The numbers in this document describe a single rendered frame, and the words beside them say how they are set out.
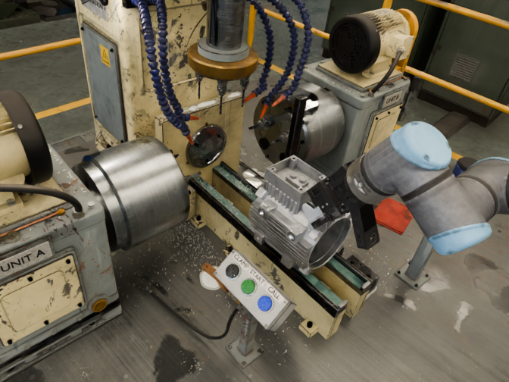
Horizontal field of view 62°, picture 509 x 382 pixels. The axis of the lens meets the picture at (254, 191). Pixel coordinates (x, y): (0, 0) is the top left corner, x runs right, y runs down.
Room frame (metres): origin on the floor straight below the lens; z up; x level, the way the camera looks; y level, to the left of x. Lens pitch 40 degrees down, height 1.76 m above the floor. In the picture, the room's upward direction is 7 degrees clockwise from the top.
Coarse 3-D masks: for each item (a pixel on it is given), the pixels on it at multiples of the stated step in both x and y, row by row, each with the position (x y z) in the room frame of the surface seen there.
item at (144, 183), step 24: (120, 144) 0.85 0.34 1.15; (144, 144) 0.84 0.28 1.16; (72, 168) 0.79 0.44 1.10; (96, 168) 0.74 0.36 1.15; (120, 168) 0.75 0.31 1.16; (144, 168) 0.77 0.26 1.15; (168, 168) 0.79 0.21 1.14; (96, 192) 0.70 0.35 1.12; (120, 192) 0.70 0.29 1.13; (144, 192) 0.72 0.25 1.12; (168, 192) 0.75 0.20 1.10; (120, 216) 0.67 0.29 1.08; (144, 216) 0.69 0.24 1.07; (168, 216) 0.74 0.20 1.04; (120, 240) 0.66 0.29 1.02; (144, 240) 0.70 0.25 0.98
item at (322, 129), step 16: (320, 96) 1.23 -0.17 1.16; (256, 112) 1.25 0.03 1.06; (272, 112) 1.20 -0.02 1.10; (288, 112) 1.15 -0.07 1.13; (304, 112) 1.14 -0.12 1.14; (320, 112) 1.18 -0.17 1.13; (336, 112) 1.22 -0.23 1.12; (256, 128) 1.24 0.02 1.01; (272, 128) 1.19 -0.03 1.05; (288, 128) 1.14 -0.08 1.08; (304, 128) 1.11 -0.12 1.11; (320, 128) 1.14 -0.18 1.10; (336, 128) 1.19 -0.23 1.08; (272, 144) 1.08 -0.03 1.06; (304, 144) 1.10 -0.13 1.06; (320, 144) 1.14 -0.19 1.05; (336, 144) 1.21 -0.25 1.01; (272, 160) 1.18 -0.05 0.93; (304, 160) 1.10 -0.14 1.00
